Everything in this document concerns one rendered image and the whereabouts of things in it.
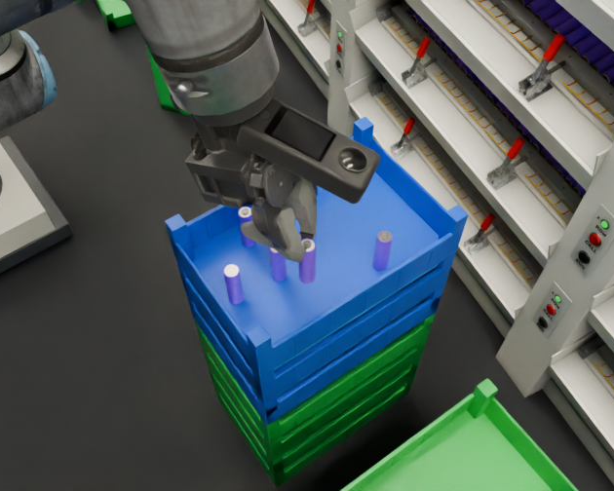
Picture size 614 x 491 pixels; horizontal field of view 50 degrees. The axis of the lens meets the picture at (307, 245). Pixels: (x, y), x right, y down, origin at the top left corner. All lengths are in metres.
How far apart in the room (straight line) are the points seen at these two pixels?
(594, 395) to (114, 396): 0.84
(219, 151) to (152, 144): 1.07
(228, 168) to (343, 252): 0.31
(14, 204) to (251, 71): 1.02
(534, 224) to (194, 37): 0.73
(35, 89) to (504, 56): 0.86
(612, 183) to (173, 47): 0.59
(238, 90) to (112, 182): 1.11
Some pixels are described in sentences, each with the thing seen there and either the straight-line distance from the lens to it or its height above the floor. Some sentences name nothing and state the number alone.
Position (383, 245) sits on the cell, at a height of 0.54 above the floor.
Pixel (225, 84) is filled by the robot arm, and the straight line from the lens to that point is 0.51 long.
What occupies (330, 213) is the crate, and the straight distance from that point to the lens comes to 0.88.
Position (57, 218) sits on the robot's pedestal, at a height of 0.06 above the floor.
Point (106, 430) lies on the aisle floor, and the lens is 1.31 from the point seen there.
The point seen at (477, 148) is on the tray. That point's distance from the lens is 1.17.
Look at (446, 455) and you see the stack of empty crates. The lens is 0.92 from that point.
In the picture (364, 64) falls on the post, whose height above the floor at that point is 0.25.
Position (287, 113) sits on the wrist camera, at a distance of 0.56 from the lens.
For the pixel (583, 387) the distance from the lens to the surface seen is 1.20.
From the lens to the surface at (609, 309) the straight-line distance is 1.05.
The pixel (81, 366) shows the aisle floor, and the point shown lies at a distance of 1.37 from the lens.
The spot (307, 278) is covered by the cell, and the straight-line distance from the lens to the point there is 0.72.
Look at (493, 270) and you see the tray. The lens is 1.27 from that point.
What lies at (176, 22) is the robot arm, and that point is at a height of 0.90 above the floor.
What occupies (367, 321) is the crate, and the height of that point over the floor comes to 0.45.
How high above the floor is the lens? 1.19
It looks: 56 degrees down
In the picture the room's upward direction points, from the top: straight up
